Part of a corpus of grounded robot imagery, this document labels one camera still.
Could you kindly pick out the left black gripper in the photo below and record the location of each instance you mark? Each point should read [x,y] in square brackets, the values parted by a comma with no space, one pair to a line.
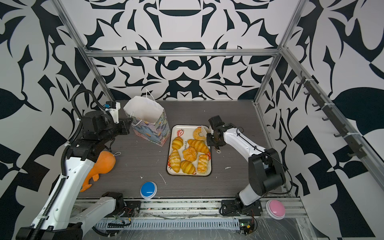
[124,124]

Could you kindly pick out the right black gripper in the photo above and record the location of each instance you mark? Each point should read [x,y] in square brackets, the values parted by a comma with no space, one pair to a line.
[209,142]

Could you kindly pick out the fake ring donut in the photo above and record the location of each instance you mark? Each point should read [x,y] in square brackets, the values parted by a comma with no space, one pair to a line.
[197,135]

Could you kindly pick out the floral paper gift bag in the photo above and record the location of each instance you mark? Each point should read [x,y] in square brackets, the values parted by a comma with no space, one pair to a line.
[149,119]

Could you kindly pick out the small fake croissant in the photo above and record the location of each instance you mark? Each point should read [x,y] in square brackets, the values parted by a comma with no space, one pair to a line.
[177,143]

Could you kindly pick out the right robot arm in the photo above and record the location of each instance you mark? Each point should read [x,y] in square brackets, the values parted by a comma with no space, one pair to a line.
[265,170]

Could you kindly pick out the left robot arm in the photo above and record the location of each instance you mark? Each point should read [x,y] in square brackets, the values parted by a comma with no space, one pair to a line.
[54,222]

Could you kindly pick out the long fake croissant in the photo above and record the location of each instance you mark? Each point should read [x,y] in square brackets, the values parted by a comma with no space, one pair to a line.
[199,145]

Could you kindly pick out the fake twisted bread roll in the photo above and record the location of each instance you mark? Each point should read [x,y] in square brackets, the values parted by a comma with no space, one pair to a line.
[203,164]

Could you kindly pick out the fake croissant bottom middle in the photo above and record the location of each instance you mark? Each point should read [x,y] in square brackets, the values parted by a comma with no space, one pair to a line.
[188,168]

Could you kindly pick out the fake croissant lower left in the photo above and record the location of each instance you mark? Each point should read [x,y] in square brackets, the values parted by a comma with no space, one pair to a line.
[175,161]

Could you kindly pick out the white strawberry tray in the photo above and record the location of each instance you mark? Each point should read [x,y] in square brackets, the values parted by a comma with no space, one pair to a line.
[186,133]

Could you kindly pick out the orange plush toy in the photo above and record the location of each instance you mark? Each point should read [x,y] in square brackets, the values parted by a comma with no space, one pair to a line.
[104,164]

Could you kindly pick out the blue push button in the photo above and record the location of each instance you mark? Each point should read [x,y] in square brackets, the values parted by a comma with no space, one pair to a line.
[148,190]

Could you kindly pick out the pink push button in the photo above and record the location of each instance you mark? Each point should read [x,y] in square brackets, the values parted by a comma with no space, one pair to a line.
[275,209]

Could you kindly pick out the small green-lit circuit board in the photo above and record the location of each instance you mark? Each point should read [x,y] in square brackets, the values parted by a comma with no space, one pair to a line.
[247,227]

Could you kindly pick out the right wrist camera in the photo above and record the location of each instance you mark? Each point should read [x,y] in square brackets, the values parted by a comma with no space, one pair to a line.
[216,122]

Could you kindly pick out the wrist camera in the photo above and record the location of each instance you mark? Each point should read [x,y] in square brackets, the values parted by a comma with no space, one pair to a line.
[216,122]
[113,109]

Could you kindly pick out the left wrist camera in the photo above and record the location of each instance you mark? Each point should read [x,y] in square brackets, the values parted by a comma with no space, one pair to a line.
[113,109]

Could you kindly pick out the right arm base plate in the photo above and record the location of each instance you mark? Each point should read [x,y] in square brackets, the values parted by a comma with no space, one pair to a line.
[234,208]

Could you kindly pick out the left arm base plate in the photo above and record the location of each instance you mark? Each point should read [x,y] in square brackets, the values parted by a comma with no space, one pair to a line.
[130,208]

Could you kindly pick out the white slotted cable duct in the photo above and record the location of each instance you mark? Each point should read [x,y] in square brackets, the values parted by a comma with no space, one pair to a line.
[174,224]

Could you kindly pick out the black wall hook rack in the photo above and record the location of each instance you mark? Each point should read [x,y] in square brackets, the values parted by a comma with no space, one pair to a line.
[323,103]

